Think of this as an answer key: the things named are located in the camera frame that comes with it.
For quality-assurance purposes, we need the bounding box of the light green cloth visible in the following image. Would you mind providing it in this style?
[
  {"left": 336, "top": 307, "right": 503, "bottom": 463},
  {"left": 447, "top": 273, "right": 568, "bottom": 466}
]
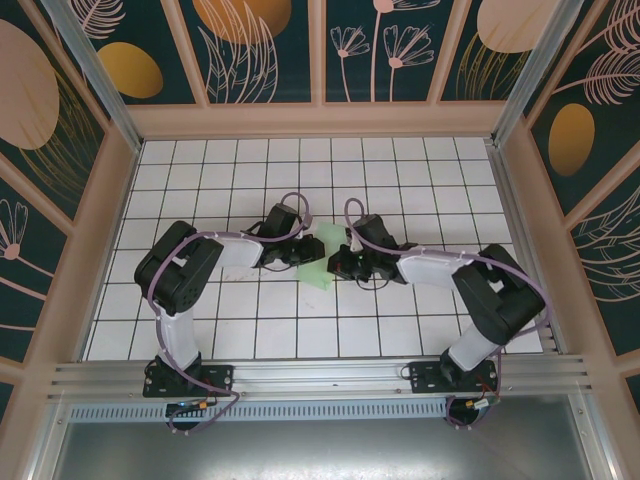
[{"left": 298, "top": 221, "right": 346, "bottom": 291}]

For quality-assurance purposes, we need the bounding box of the grey metal sheet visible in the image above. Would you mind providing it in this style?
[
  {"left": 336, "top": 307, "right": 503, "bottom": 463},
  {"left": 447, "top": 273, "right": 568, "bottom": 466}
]
[{"left": 47, "top": 394, "right": 619, "bottom": 480}]

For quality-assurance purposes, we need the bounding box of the small electronics board with connector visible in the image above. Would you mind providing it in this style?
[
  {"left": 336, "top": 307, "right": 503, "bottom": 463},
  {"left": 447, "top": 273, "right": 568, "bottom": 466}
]
[
  {"left": 166, "top": 399, "right": 221, "bottom": 417},
  {"left": 464, "top": 394, "right": 501, "bottom": 414}
]

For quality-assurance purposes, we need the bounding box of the long aluminium mounting rail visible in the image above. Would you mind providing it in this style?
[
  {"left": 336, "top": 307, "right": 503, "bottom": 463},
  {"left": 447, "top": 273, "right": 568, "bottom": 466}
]
[{"left": 47, "top": 353, "right": 595, "bottom": 402}]

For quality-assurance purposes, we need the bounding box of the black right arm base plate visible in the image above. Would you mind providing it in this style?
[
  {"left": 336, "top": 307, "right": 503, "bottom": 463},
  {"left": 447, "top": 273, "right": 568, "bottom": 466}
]
[{"left": 408, "top": 360, "right": 500, "bottom": 396}]

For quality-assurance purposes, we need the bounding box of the grey slotted cable duct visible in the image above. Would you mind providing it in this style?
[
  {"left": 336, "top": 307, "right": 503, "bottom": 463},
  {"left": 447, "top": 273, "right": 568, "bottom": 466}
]
[{"left": 67, "top": 402, "right": 451, "bottom": 423}]

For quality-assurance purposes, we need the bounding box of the aluminium side rail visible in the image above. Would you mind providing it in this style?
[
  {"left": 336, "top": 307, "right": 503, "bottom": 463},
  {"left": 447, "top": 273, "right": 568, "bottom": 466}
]
[{"left": 487, "top": 142, "right": 569, "bottom": 356}]

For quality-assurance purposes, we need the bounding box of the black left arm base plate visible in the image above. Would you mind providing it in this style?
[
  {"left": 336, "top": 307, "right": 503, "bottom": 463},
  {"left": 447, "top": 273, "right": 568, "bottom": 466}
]
[{"left": 143, "top": 360, "right": 235, "bottom": 399}]

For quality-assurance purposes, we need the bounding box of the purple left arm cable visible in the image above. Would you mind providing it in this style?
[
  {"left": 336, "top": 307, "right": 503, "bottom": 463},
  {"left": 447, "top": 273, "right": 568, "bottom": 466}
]
[{"left": 148, "top": 191, "right": 314, "bottom": 435}]

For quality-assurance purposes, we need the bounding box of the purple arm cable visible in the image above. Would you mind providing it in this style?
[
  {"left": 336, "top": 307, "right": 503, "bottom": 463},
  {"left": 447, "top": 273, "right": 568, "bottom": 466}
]
[
  {"left": 343, "top": 198, "right": 549, "bottom": 431},
  {"left": 148, "top": 191, "right": 314, "bottom": 435}
]

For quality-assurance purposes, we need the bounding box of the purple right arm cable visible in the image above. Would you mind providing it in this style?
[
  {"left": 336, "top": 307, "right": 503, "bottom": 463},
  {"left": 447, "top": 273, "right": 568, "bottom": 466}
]
[{"left": 343, "top": 198, "right": 549, "bottom": 431}]

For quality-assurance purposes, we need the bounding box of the aluminium corner post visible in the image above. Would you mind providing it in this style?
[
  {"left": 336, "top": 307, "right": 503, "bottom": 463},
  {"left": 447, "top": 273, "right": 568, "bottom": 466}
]
[
  {"left": 40, "top": 0, "right": 145, "bottom": 152},
  {"left": 489, "top": 0, "right": 577, "bottom": 147}
]

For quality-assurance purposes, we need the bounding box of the aluminium frame bar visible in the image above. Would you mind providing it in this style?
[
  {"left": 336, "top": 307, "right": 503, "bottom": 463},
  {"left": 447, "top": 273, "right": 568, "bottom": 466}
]
[
  {"left": 27, "top": 399, "right": 71, "bottom": 480},
  {"left": 569, "top": 384, "right": 619, "bottom": 480}
]

